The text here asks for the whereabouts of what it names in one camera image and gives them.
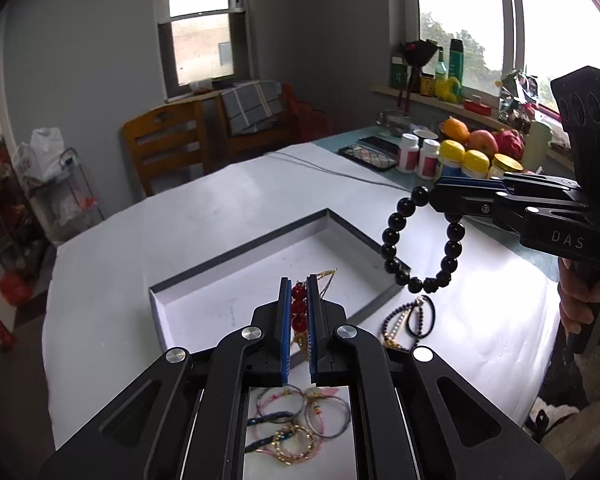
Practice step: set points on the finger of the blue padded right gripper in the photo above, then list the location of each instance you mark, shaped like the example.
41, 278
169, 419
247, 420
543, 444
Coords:
471, 183
456, 203

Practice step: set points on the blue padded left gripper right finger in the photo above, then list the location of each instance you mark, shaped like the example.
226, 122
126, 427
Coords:
313, 311

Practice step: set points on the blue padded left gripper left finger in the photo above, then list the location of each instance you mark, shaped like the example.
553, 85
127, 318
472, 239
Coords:
284, 328

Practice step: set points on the silver bangle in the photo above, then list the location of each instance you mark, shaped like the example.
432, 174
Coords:
280, 404

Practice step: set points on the dark thin bangle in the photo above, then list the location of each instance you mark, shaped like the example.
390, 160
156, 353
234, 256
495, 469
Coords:
327, 416

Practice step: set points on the person's right hand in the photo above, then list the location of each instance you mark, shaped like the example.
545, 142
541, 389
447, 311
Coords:
575, 298

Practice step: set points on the yellow cap bottle blue label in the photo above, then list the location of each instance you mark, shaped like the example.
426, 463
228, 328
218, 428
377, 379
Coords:
475, 164

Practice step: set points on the orange juice jar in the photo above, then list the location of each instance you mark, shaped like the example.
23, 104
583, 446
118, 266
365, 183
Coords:
501, 165

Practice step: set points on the red apple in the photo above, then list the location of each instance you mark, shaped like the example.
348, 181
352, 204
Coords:
482, 141

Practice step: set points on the dark grey shallow box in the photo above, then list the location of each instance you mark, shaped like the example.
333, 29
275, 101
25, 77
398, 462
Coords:
195, 309

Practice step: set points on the white pill bottle red label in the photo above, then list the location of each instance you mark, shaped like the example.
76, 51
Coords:
427, 159

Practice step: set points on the orange fruit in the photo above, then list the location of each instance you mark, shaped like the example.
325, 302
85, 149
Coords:
454, 129

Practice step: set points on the white tablecloth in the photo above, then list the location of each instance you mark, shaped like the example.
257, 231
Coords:
439, 380

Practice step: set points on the green box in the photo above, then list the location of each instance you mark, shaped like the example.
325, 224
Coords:
398, 72

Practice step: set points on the dark flower bouquet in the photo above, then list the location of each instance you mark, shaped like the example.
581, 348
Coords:
415, 55

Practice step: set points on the grey plaid cloth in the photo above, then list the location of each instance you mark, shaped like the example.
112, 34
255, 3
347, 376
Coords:
252, 106

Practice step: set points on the wooden chair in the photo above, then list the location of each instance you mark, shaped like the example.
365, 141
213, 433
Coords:
169, 138

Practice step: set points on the metal shelf rack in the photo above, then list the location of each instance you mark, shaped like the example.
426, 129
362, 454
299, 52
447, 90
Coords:
23, 243

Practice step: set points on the white plastic bag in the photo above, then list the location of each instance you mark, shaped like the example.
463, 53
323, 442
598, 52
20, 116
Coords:
39, 159

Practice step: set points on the small wire cart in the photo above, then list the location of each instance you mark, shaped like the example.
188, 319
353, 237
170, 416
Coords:
66, 206

